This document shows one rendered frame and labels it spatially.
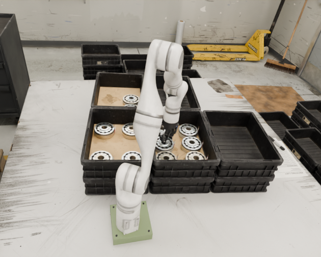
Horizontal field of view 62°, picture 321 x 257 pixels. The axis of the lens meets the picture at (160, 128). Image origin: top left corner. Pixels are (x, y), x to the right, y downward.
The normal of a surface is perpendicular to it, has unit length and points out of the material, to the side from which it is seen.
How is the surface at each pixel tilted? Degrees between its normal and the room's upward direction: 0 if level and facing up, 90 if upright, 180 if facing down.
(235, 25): 90
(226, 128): 0
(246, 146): 0
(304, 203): 0
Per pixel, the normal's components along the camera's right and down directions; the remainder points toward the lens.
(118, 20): 0.22, 0.62
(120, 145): 0.10, -0.78
